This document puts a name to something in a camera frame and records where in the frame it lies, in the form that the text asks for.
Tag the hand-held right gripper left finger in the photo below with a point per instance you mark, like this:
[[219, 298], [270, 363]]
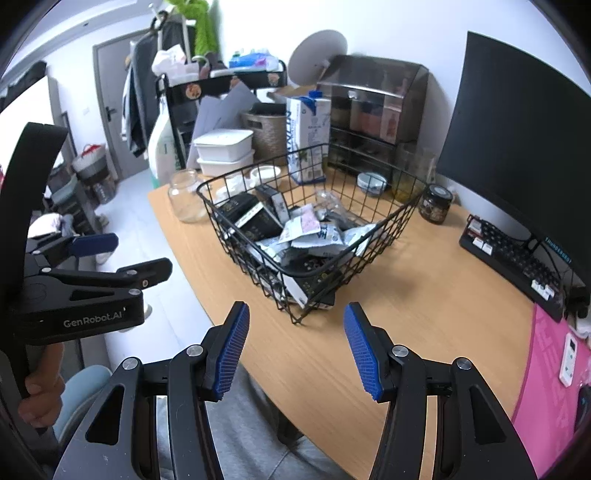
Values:
[[231, 350]]

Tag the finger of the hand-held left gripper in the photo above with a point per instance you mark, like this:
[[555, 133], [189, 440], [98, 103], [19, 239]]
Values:
[[138, 272], [94, 244]]

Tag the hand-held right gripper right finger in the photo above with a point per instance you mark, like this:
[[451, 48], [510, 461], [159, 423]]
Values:
[[364, 350]]

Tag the white snack packet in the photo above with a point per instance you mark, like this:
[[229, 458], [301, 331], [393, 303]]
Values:
[[330, 237], [302, 226], [274, 249], [358, 237]]

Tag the pile of black packets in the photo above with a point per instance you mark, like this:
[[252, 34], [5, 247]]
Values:
[[258, 221]]

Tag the wooden desktop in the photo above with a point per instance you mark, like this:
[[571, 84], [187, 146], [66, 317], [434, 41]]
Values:
[[415, 286]]

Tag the person's left hand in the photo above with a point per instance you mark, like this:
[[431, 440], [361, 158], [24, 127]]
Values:
[[44, 397]]

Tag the light blue cloth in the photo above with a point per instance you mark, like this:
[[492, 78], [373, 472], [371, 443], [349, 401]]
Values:
[[87, 387]]

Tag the grey laundry basket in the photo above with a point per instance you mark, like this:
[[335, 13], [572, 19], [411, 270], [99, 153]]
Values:
[[90, 161]]

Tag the clear glass jar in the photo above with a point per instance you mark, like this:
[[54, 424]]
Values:
[[187, 198]]

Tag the person's grey trousers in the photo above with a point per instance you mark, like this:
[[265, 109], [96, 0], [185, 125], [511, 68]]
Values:
[[254, 438]]

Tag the white plastic bag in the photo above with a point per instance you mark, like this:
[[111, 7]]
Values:
[[161, 147]]

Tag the white lidded food container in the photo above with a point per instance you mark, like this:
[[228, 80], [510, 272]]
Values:
[[224, 141], [226, 168]]

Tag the grey door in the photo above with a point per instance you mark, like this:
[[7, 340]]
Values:
[[111, 92]]

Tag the clear plastic wrapper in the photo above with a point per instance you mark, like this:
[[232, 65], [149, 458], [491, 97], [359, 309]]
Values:
[[330, 201]]

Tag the dark hanging coats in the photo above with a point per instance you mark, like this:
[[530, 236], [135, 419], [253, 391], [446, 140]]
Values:
[[138, 92]]

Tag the dark lidded sauce jar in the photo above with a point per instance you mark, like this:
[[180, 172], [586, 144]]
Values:
[[436, 205]]

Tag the black keyboard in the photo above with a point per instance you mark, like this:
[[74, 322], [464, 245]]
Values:
[[508, 263]]

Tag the blue white ceramic cup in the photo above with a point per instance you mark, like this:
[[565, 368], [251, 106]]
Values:
[[371, 182]]

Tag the grey paper sheets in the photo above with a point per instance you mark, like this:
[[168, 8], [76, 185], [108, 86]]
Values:
[[221, 110]]

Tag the clear glass cup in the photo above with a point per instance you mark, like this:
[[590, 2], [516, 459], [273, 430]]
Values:
[[413, 170]]

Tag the brown woven basket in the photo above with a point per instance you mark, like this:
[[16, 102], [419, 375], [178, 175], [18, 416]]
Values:
[[268, 134]]

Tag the pink desk mat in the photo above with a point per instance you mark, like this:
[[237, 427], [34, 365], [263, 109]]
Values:
[[545, 415]]

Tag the white crumpled bag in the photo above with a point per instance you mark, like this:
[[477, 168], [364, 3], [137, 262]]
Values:
[[168, 60]]

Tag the black storage cart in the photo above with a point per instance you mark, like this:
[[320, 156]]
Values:
[[217, 85]]

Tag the white remote control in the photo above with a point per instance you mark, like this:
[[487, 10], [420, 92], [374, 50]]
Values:
[[569, 360]]

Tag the blue white milk carton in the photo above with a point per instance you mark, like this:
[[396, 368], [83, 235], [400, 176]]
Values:
[[307, 138]]

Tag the black power adapter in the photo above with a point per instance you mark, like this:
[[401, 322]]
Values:
[[577, 300]]

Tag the black computer mouse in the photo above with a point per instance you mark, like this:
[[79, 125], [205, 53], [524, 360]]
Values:
[[584, 410]]

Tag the dark acrylic storage cabinet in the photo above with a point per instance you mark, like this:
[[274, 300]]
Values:
[[369, 115]]

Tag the blue tissue pack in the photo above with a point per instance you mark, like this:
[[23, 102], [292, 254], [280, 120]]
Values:
[[251, 60]]

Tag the green hanging plant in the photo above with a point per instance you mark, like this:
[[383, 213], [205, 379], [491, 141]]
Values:
[[203, 27]]

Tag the black curved monitor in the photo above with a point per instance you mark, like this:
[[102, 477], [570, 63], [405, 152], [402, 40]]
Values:
[[508, 138]]

